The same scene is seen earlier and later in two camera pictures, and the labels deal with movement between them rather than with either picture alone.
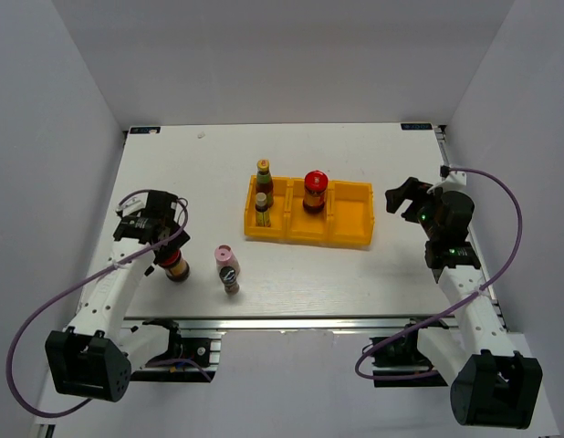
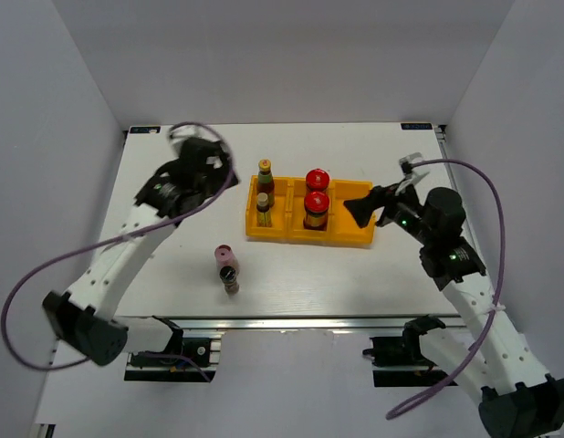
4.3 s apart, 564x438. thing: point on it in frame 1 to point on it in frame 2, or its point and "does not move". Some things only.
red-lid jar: [315, 190] does not move
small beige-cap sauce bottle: [263, 214] does not move
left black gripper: [176, 243] to [223, 173]
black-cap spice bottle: [228, 277] does not move
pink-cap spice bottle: [224, 255] does not move
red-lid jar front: [176, 269] to [316, 205]
